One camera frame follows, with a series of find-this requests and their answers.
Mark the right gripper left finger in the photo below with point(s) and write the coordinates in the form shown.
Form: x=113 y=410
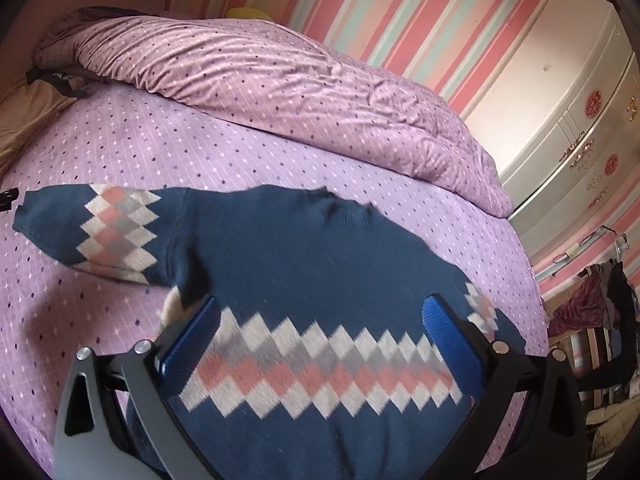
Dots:
x=92 y=440

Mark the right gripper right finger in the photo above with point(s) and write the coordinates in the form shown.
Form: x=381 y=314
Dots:
x=549 y=439

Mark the navy argyle knit sweater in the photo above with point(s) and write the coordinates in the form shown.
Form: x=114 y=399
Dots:
x=319 y=365

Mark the metal clothes hanger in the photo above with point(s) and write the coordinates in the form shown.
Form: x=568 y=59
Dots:
x=563 y=259

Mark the tan pillow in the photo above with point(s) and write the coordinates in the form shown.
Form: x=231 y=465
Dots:
x=26 y=109

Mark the purple dotted bed sheet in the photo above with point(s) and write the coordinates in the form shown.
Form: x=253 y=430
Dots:
x=120 y=135

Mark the purple dotted duvet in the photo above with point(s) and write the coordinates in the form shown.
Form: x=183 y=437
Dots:
x=266 y=76

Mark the yellow object behind duvet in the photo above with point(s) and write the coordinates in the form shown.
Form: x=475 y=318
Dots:
x=245 y=13

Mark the white ornate wardrobe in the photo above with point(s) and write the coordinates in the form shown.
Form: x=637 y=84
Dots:
x=561 y=121

